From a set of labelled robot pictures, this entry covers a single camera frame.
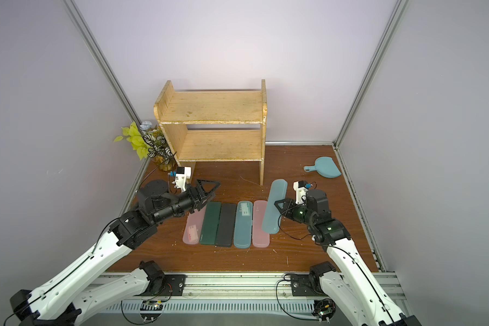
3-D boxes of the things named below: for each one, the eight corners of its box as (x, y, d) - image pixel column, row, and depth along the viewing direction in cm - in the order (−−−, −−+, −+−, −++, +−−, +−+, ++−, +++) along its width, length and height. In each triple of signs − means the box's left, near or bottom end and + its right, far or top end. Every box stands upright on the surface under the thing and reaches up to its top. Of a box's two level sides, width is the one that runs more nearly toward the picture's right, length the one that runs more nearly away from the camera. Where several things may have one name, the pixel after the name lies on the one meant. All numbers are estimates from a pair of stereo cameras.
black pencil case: (216, 246, 84) (215, 244, 82) (222, 206, 97) (221, 203, 95) (232, 247, 84) (231, 245, 82) (236, 206, 96) (236, 203, 94)
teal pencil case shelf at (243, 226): (234, 248, 84) (233, 246, 82) (236, 203, 98) (236, 201, 96) (253, 248, 84) (253, 246, 82) (252, 203, 98) (252, 201, 96)
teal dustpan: (306, 178, 107) (307, 175, 105) (301, 159, 116) (302, 156, 114) (339, 178, 107) (341, 175, 105) (332, 159, 116) (334, 156, 114)
